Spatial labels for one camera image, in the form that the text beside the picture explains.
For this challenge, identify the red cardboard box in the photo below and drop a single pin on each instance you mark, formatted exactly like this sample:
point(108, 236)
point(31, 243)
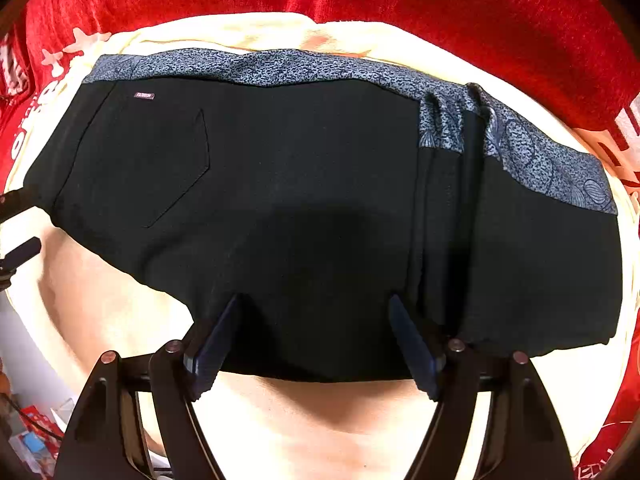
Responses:
point(42, 422)

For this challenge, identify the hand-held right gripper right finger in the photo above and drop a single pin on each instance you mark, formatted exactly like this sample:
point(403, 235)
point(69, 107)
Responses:
point(417, 352)

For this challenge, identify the black pants with blue trim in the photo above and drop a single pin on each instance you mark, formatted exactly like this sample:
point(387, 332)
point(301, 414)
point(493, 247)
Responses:
point(300, 160)

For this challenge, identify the red printed blanket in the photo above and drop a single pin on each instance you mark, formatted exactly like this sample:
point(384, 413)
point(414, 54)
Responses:
point(450, 20)

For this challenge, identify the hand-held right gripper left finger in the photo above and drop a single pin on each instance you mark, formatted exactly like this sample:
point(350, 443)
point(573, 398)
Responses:
point(212, 357)

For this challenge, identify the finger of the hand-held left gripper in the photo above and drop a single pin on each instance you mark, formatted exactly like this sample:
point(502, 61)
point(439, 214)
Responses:
point(20, 254)
point(12, 202)

